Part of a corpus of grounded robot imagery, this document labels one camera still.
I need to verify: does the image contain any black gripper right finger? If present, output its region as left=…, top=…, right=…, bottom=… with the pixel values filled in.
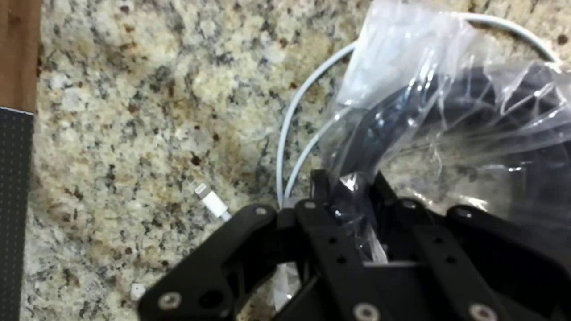
left=370, top=175, right=513, bottom=321

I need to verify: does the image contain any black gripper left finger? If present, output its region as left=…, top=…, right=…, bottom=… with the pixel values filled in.
left=293, top=170, right=397, bottom=321

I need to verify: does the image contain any black cable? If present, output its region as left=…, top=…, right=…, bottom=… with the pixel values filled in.
left=320, top=0, right=571, bottom=264

